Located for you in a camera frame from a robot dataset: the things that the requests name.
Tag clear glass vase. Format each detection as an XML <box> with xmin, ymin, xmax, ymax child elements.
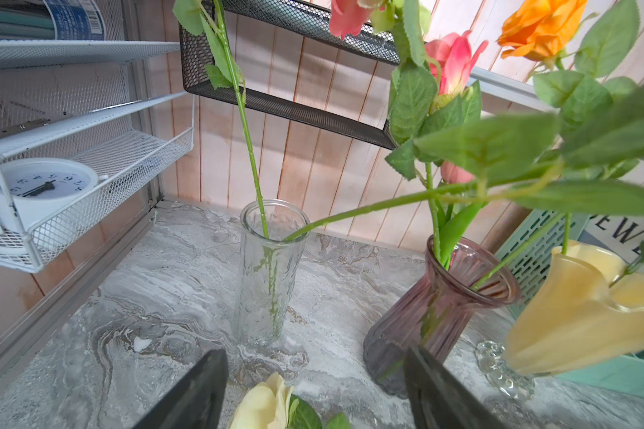
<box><xmin>233</xmin><ymin>199</ymin><xmax>309</xmax><ymax>346</ymax></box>

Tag black wire basket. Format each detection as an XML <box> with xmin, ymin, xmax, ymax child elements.
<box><xmin>178</xmin><ymin>0</ymin><xmax>401</xmax><ymax>150</ymax></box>

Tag white wire shelf rack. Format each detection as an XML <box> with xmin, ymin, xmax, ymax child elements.
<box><xmin>0</xmin><ymin>1</ymin><xmax>196</xmax><ymax>273</ymax></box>

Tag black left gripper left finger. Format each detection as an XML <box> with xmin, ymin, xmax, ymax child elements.
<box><xmin>133</xmin><ymin>349</ymin><xmax>228</xmax><ymax>429</ymax></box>

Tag yellow ruffled vase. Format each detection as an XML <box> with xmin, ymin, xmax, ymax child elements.
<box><xmin>474</xmin><ymin>240</ymin><xmax>644</xmax><ymax>402</ymax></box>

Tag dark purple glass vase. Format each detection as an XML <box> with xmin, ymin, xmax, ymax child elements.
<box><xmin>363</xmin><ymin>238</ymin><xmax>521</xmax><ymax>399</ymax></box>

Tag white alarm clock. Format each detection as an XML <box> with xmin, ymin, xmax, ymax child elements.
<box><xmin>0</xmin><ymin>157</ymin><xmax>109</xmax><ymax>260</ymax></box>

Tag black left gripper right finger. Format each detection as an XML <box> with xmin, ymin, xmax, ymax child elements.
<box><xmin>404</xmin><ymin>346</ymin><xmax>504</xmax><ymax>428</ymax></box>

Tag mint green file organizer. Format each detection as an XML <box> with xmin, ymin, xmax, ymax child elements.
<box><xmin>493</xmin><ymin>208</ymin><xmax>644</xmax><ymax>403</ymax></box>

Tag small pink rose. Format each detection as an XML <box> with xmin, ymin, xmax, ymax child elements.
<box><xmin>383</xmin><ymin>29</ymin><xmax>489</xmax><ymax>269</ymax></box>

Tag large pink rose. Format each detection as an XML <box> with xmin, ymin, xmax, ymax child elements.
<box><xmin>329</xmin><ymin>1</ymin><xmax>488</xmax><ymax>189</ymax></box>

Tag yellow orange rose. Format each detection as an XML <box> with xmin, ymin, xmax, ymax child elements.
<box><xmin>497</xmin><ymin>0</ymin><xmax>587</xmax><ymax>70</ymax></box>

